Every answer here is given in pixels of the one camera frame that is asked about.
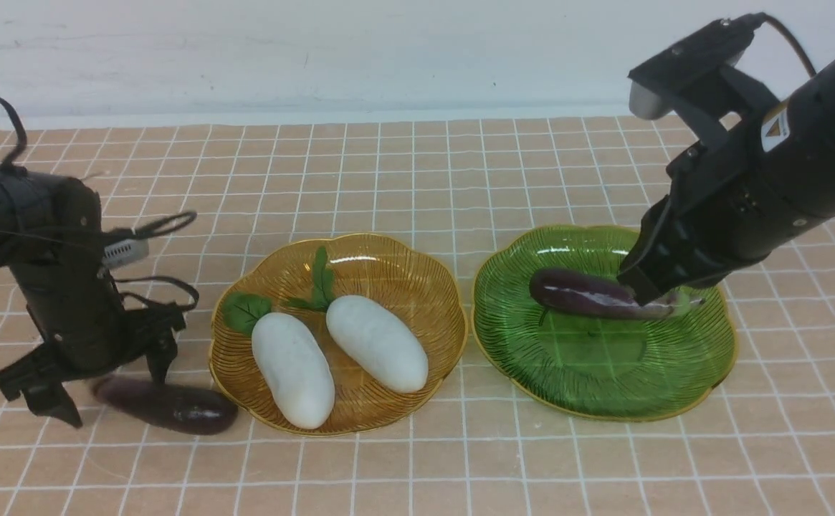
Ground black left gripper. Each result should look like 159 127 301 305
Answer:
0 259 186 429

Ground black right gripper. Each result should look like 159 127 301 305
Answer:
616 143 748 306

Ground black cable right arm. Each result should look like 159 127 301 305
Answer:
747 12 818 78

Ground white radish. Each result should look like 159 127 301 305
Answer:
221 292 335 430
283 246 429 394

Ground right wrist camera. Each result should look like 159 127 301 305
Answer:
628 13 780 149

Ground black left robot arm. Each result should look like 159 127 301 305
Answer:
0 173 128 428

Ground green glass plate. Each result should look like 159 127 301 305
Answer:
472 224 739 422

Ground amber glass plate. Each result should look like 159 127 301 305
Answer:
209 233 469 436

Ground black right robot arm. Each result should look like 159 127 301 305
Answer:
213 32 835 404

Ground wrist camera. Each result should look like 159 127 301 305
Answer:
102 239 151 270
628 13 780 149

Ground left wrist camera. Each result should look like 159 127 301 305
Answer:
102 239 151 270

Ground purple eggplant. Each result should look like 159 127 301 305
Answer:
528 267 705 320
92 376 238 436

